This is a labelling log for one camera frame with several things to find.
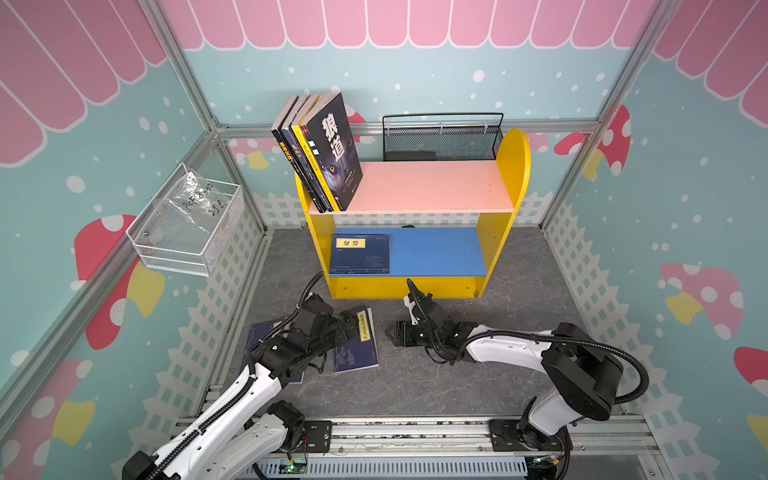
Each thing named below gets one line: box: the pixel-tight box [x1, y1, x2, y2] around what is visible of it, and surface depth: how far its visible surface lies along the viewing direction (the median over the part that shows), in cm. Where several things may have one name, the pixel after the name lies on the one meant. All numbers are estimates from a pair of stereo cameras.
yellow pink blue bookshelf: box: [295, 129, 531, 299], surface depth 91 cm
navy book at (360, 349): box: [333, 305, 379, 374], surface depth 89 cm
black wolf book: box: [299, 92, 363, 212], surface depth 64 cm
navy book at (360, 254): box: [329, 234, 390, 274], surface depth 94 cm
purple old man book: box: [281, 95, 334, 213], surface depth 60 cm
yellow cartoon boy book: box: [291, 95, 341, 213], surface depth 60 cm
